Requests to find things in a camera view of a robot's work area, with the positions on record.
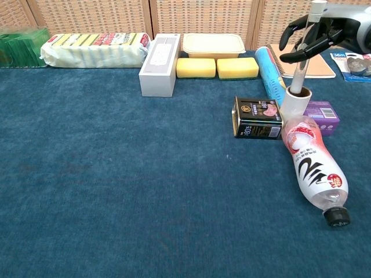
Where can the white power strip box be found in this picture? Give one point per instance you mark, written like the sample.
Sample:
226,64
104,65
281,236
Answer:
158,81

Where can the transparent test tube white cap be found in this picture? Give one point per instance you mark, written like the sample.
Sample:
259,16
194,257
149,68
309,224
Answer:
318,5

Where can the wrapped yellow sponge multipack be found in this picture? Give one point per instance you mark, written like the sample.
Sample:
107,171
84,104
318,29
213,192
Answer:
92,53

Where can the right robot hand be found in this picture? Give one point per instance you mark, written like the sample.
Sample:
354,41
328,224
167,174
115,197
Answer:
339,26

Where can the blue blister card pack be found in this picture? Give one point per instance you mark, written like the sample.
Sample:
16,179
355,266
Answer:
356,68

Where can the black meat tin can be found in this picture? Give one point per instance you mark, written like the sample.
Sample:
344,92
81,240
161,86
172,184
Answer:
258,121

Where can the beige lidded food container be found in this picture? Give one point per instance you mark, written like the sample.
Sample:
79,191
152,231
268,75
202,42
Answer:
213,45

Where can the woven bamboo folding screen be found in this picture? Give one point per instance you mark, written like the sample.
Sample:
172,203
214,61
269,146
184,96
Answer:
203,17

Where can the green sponge pack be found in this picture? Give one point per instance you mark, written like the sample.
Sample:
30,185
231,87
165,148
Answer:
20,49

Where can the plastic bottle black cap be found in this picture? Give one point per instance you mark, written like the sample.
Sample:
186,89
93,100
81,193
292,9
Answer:
313,168

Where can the purple cardboard box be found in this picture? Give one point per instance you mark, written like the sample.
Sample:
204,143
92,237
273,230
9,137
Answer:
324,116

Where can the kraft spiral notebook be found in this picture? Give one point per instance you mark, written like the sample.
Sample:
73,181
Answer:
319,68

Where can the blue table cloth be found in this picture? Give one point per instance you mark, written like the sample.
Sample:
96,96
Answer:
116,173

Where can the white cardboard roll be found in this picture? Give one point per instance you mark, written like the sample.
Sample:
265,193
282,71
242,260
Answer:
292,107

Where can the yellow sponge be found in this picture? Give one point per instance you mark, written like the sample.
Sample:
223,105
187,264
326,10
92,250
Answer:
237,68
195,68

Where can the blue cling film roll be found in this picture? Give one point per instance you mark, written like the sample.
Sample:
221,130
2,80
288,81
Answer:
269,75

